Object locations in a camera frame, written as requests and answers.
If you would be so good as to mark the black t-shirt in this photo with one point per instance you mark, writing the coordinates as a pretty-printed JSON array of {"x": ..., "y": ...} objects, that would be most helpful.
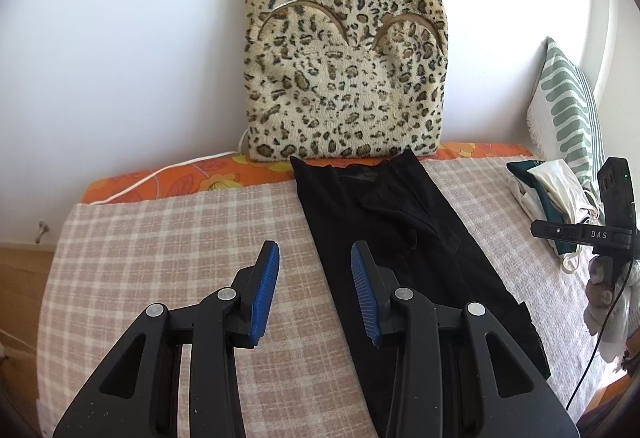
[{"x": 430, "y": 238}]

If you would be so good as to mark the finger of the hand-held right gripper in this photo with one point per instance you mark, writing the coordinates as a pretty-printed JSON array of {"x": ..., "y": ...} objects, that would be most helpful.
[{"x": 555, "y": 230}]

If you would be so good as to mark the metal door stop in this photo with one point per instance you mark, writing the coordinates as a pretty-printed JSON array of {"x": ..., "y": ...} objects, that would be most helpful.
[{"x": 41, "y": 230}]

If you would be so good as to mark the person's right hand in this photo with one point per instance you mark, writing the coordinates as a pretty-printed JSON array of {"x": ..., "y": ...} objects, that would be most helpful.
[{"x": 602, "y": 283}]

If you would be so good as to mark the pile of folded clothes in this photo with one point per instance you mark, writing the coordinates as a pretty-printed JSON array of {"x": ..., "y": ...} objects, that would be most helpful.
[{"x": 555, "y": 190}]

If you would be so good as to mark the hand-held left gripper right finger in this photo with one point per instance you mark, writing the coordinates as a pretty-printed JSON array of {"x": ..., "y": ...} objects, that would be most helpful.
[{"x": 365, "y": 293}]

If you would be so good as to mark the orange floral bed sheet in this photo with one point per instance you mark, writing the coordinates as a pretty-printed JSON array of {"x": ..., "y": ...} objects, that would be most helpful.
[{"x": 200, "y": 173}]

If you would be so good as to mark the pink checked blanket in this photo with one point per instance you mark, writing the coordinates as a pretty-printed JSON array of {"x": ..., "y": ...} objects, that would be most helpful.
[{"x": 150, "y": 243}]

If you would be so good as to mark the dark green garment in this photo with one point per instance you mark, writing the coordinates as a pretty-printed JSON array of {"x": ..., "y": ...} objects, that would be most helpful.
[
  {"x": 525, "y": 173},
  {"x": 567, "y": 246}
]

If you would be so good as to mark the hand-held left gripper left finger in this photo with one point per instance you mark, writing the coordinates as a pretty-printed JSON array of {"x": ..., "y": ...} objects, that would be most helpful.
[{"x": 264, "y": 293}]

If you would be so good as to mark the green and white striped pillow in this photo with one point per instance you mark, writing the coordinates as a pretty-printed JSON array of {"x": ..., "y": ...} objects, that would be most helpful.
[{"x": 565, "y": 118}]

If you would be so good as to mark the leopard print cushion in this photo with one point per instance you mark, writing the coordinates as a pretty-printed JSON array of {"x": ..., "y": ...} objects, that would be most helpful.
[{"x": 340, "y": 68}]

